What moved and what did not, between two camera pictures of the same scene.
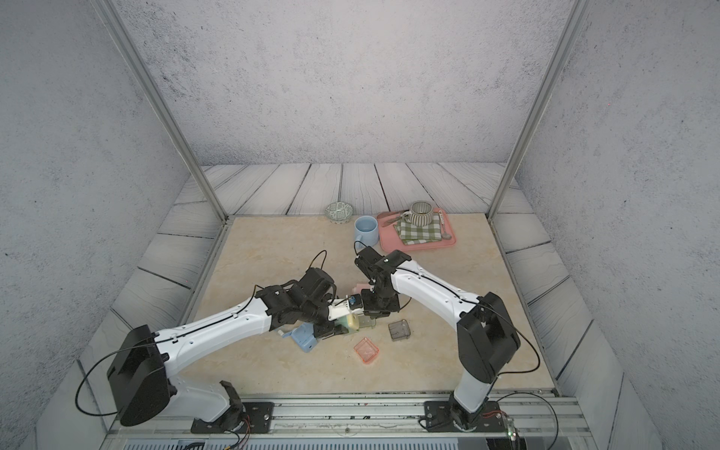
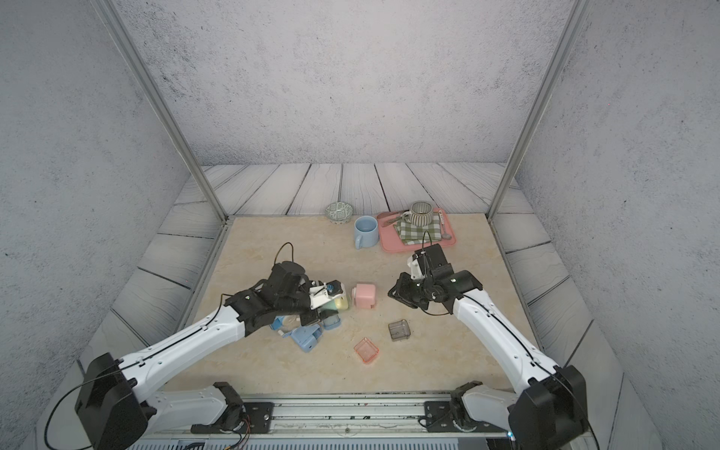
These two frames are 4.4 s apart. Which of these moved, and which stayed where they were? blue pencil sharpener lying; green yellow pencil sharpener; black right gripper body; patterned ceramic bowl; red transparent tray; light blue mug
Moved: black right gripper body; green yellow pencil sharpener
Stayed: blue pencil sharpener lying; light blue mug; red transparent tray; patterned ceramic bowl
